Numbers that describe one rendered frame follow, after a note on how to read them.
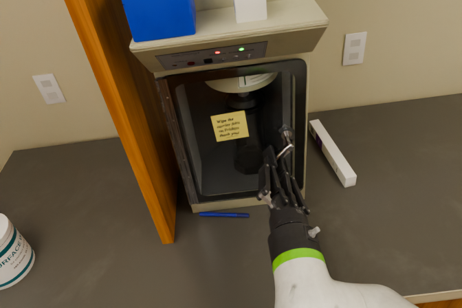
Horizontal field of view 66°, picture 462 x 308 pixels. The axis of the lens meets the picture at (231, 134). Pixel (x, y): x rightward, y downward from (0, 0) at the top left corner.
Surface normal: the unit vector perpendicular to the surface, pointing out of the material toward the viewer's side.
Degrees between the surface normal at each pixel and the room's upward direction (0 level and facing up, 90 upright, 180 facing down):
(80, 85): 90
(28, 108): 90
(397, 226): 0
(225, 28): 0
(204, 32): 0
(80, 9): 90
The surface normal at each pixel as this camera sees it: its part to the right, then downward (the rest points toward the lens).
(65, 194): -0.11, -0.77
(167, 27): 0.07, 0.63
